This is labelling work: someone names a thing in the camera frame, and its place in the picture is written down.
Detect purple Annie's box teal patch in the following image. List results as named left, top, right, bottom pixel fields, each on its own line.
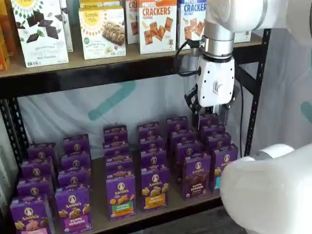
left=211, top=143, right=239, bottom=194
left=206, top=133, right=232, bottom=150
left=200, top=124, right=226, bottom=137
left=198, top=113, right=220, bottom=127

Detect dark orange snack box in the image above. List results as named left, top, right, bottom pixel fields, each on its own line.
left=0, top=0, right=18, bottom=60

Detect Simple Mills sweet thins box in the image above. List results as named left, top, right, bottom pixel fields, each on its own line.
left=59, top=0, right=74, bottom=53
left=11, top=0, right=70, bottom=68

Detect blue sea salt crackers box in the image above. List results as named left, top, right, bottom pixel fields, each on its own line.
left=177, top=0, right=208, bottom=51

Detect purple Annie's box pink patch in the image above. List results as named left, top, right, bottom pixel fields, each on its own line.
left=17, top=175, right=56, bottom=199
left=27, top=143, right=59, bottom=161
left=9, top=195, right=56, bottom=234
left=20, top=157, right=57, bottom=180

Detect Simple Mills almond bars box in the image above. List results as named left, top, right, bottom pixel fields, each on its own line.
left=78, top=5, right=127, bottom=60
left=79, top=0, right=122, bottom=9

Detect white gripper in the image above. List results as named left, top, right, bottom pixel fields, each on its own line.
left=184, top=56, right=239, bottom=129

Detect purple Annie's box green patch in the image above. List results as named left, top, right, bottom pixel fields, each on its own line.
left=103, top=125, right=128, bottom=143
left=103, top=140, right=131, bottom=154
left=106, top=174, right=137, bottom=221
left=106, top=162, right=135, bottom=176
left=104, top=151, right=134, bottom=164

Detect black metal shelf frame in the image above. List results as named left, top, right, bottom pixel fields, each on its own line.
left=0, top=28, right=272, bottom=234

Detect purple Annie's box orange patch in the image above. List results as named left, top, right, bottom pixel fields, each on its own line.
left=141, top=167, right=171, bottom=212
left=137, top=121, right=161, bottom=138
left=139, top=135, right=164, bottom=151
left=140, top=148, right=168, bottom=170

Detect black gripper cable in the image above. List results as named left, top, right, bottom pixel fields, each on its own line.
left=175, top=38, right=203, bottom=77

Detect black hanging cable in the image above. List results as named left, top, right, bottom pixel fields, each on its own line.
left=239, top=81, right=244, bottom=158

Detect orange cheddar pretzel crackers box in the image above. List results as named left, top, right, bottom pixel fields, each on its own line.
left=137, top=0, right=178, bottom=55
left=125, top=0, right=140, bottom=45

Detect white backdrop sheet teal marks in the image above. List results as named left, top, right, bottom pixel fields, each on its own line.
left=0, top=26, right=312, bottom=220

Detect purple Annie's box magenta patch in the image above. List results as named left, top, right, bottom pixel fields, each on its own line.
left=62, top=134, right=91, bottom=156
left=55, top=186, right=94, bottom=232
left=58, top=168, right=92, bottom=190
left=60, top=152, right=92, bottom=171

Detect yellow honey mustard crackers box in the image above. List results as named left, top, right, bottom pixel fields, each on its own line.
left=233, top=28, right=252, bottom=44

